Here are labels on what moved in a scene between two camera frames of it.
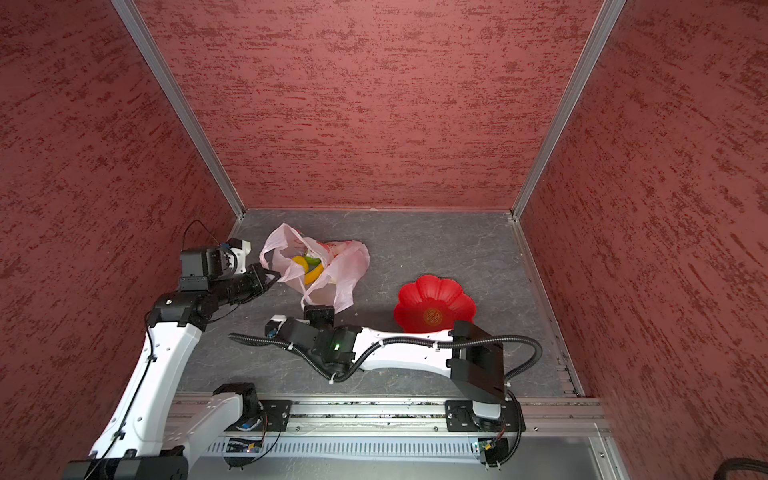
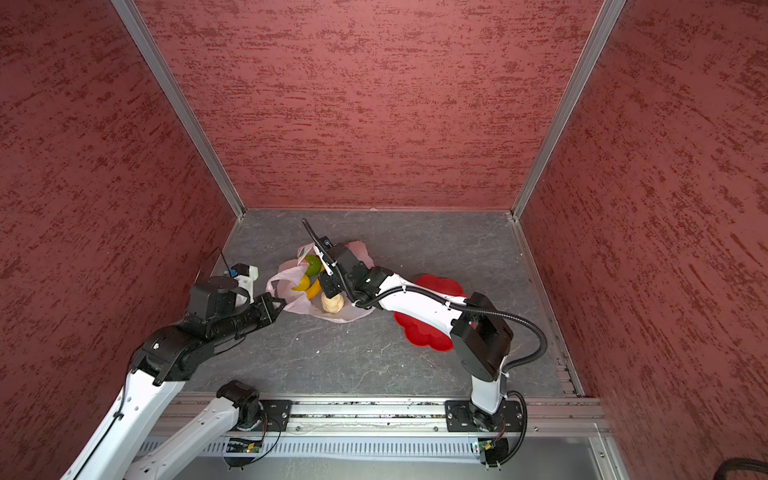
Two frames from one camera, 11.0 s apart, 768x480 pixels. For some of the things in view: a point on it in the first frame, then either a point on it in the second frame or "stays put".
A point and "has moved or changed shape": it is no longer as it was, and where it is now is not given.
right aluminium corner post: x=609 y=14 stays put
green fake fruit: x=312 y=262 stays put
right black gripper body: x=321 y=314 -> x=335 y=284
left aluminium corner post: x=148 y=46 stays put
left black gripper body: x=251 y=283 -> x=261 y=310
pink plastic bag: x=343 y=261 has moved or changed shape
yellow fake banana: x=313 y=274 -> x=304 y=286
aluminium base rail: x=556 y=414 stays put
